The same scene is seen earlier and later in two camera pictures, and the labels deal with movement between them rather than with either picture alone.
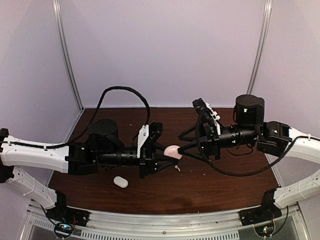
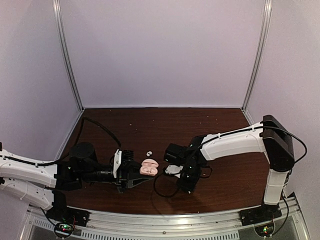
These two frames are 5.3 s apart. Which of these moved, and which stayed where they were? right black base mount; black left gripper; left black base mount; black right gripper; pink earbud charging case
Moved: black left gripper; pink earbud charging case; black right gripper
Stayed: right black base mount; left black base mount
